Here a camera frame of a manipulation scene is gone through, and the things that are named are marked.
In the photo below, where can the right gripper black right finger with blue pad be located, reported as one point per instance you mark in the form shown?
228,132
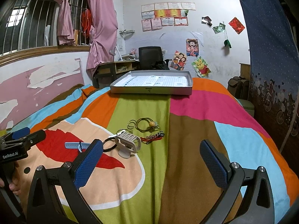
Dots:
257,205

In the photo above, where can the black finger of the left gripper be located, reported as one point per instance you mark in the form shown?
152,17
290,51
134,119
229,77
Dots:
36,137

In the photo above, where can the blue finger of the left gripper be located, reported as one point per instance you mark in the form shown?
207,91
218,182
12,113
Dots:
21,132

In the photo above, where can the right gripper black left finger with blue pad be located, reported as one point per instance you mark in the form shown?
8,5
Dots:
44,205

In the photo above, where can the white hair clip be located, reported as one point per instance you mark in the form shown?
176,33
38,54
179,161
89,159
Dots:
119,132

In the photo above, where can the beige hair claw clip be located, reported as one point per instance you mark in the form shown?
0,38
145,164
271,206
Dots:
127,144

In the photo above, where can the brown hair tie yellow bead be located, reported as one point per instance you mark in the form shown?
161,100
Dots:
146,125

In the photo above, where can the person's left hand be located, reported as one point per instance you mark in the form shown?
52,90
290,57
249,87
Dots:
15,184

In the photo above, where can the colourful patchwork bed sheet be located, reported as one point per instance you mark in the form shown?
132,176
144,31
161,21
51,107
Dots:
166,181

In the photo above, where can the wooden desk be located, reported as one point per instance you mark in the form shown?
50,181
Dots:
107,73

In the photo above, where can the window metal bars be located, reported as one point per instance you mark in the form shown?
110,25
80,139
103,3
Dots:
27,24

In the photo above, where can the dark bag on floor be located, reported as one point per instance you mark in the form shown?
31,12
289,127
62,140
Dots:
238,87

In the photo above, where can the pink curtain right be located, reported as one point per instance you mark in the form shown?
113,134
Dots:
103,33

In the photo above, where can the pink curtain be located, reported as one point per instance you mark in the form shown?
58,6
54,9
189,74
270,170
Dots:
103,33
65,32

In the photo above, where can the grey shallow tray box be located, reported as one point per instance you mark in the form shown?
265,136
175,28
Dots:
162,82

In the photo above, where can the pink curtain left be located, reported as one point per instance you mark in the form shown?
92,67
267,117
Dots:
65,32

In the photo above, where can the black office chair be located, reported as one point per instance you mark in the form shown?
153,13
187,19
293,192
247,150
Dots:
151,58

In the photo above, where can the yellow bear poster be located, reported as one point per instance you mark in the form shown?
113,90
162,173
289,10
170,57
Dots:
201,67

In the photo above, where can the cartoon family poster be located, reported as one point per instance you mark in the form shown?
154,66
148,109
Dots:
179,61

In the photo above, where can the anime character poster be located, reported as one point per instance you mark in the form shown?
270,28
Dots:
192,47

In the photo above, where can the blue patterned hanging cloth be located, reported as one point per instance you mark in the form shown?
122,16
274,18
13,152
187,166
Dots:
274,70

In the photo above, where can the wooden headboard rail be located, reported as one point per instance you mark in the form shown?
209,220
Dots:
40,51

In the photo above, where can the metal wall shelf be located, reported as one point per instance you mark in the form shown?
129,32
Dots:
126,32

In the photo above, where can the green wall hook item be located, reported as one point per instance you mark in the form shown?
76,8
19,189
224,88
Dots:
226,41

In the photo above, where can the certificates on wall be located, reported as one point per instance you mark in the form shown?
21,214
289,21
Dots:
158,15

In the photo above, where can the red paper on wall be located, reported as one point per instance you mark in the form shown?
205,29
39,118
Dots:
236,25

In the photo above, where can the green photo on wall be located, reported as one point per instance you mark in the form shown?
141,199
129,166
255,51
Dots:
219,29

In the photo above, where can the dark photos on wall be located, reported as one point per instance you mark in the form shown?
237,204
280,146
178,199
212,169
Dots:
207,20

